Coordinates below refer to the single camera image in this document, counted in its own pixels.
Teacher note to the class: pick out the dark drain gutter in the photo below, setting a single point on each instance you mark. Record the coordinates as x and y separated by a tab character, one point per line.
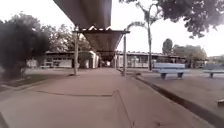
180	100

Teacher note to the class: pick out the overhanging leafy tree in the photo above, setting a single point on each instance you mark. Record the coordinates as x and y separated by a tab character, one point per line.
196	13

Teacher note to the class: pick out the dark bushy tree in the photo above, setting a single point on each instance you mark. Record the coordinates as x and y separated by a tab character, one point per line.
20	43

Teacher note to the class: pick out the palm tree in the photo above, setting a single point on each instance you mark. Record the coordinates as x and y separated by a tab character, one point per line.
149	40

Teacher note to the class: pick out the reddish concrete path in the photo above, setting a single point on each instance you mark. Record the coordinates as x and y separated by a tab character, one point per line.
93	110

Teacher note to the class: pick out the covered walkway canopy with posts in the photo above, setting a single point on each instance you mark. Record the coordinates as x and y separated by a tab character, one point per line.
100	40

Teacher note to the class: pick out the long low building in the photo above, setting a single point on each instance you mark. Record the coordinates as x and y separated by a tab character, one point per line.
140	60

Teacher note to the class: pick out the green trees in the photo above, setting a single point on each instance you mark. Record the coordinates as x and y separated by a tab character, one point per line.
61	38

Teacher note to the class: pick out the low white building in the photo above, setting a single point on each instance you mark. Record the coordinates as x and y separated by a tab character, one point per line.
63	61

